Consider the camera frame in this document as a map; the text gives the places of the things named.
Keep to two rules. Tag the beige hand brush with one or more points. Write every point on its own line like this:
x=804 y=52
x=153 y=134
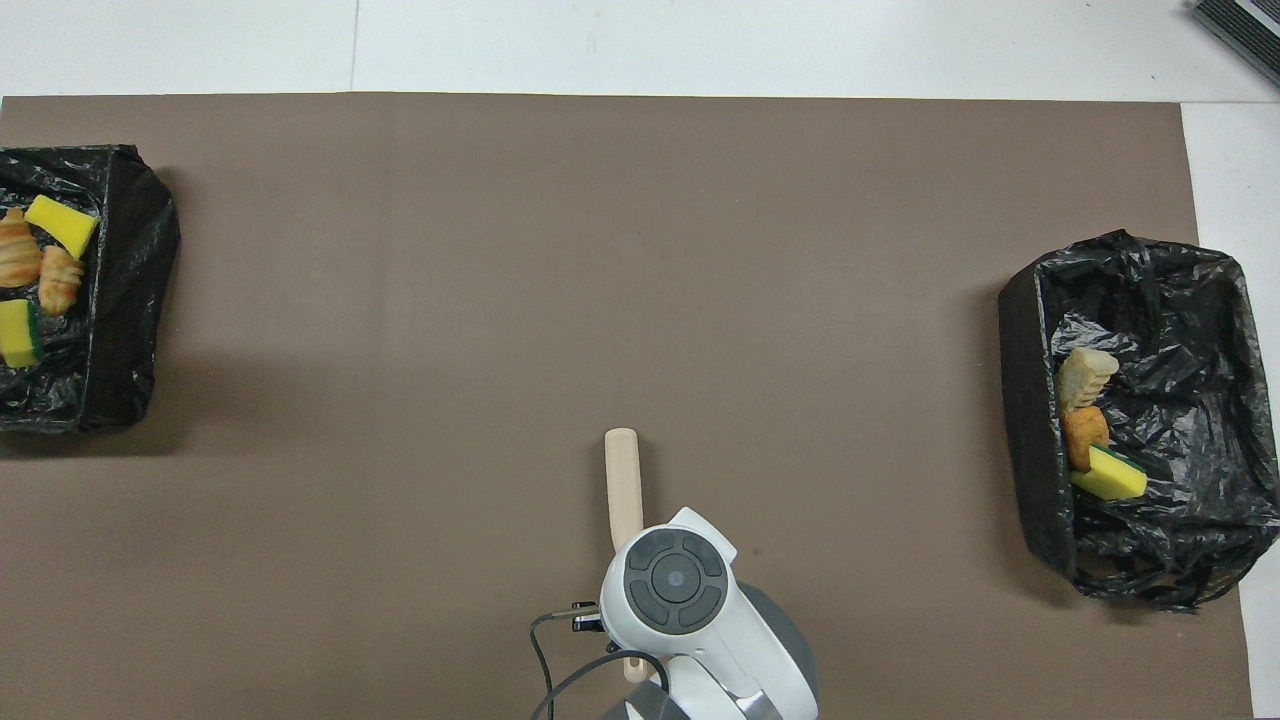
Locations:
x=623 y=485

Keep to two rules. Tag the brown bread roll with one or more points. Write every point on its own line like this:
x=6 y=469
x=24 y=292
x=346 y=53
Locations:
x=1085 y=435

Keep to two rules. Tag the notched yellow sponge piece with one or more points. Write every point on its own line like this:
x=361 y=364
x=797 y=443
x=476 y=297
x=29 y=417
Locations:
x=1108 y=480

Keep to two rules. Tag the pale bread chunk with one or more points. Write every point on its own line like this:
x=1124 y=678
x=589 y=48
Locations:
x=1088 y=378

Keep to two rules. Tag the orange striped croissant piece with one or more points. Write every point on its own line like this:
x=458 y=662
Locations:
x=60 y=280
x=18 y=252

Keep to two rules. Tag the green and yellow sponge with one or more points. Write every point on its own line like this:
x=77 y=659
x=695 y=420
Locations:
x=18 y=335

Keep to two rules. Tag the small yellow sponge wedge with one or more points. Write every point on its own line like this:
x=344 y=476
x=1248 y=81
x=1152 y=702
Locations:
x=62 y=225

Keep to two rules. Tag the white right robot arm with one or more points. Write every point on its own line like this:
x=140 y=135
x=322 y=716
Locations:
x=690 y=600

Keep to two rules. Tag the black bag lined bin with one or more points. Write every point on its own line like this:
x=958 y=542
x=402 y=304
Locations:
x=120 y=300
x=1020 y=400

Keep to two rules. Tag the brown paper table mat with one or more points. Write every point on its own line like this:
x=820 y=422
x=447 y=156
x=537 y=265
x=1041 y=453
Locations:
x=900 y=180

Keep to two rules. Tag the grey ribbed device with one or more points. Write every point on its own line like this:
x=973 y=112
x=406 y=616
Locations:
x=1240 y=30

